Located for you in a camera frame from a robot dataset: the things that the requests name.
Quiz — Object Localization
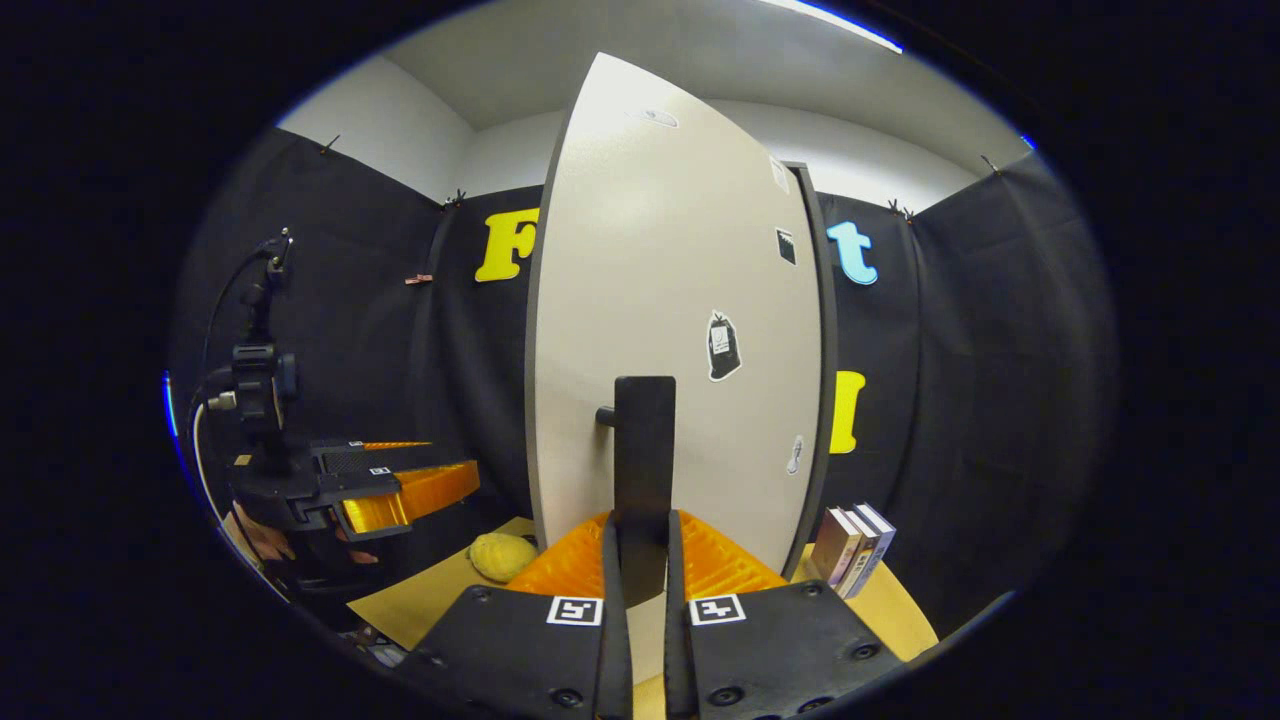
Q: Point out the black cabinet door handle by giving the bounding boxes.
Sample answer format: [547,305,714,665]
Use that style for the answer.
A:
[597,376,678,609]

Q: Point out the white cable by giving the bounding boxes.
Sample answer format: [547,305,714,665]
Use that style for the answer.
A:
[190,393,241,526]

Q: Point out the yellow coaster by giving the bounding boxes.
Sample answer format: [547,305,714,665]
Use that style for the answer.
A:
[469,532,541,584]

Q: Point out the black cable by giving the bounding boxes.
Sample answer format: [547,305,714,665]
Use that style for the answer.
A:
[203,243,273,401]

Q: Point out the black backdrop cloth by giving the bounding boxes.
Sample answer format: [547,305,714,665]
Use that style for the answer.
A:
[170,125,1116,641]

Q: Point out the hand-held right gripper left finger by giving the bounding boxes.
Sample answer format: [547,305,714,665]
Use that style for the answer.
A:
[395,510,633,720]

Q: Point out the dark grey cabinet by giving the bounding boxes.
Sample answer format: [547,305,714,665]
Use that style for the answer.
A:
[785,160,843,583]

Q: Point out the beige cabinet door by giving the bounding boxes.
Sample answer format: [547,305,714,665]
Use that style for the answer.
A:
[525,52,829,686]

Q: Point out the white cover book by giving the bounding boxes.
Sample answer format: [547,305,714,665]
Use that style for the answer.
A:
[836,508,881,596]

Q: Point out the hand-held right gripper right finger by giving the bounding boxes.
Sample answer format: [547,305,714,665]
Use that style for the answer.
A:
[665,510,906,720]

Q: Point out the brown cover book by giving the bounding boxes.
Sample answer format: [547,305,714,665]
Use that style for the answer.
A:
[810,508,863,586]

